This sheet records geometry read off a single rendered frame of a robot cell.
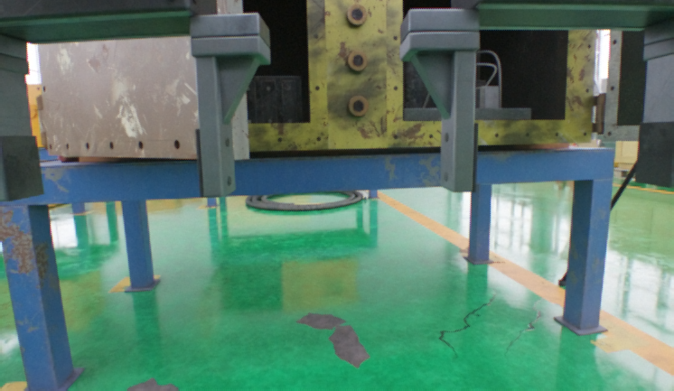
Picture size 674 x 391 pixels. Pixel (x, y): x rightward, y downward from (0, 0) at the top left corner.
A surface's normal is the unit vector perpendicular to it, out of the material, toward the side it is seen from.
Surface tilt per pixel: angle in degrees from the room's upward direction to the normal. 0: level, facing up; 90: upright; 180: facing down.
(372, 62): 90
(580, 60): 90
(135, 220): 90
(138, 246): 90
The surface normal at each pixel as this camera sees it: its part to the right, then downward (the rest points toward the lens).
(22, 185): 1.00, -0.02
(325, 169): 0.15, 0.12
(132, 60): -0.54, 0.12
